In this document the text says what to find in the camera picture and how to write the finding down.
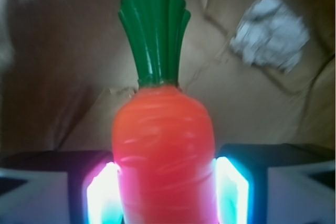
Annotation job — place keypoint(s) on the brown paper lining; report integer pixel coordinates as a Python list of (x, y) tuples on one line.
[(66, 68)]

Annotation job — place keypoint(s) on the orange toy carrot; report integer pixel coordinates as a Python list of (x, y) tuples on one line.
[(162, 140)]

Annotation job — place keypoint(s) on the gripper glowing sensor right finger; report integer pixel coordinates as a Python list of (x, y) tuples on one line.
[(275, 183)]

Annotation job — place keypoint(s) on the crumpled white paper ball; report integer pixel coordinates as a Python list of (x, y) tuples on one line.
[(270, 34)]

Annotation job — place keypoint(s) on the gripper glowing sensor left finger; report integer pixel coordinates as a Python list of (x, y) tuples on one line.
[(60, 187)]

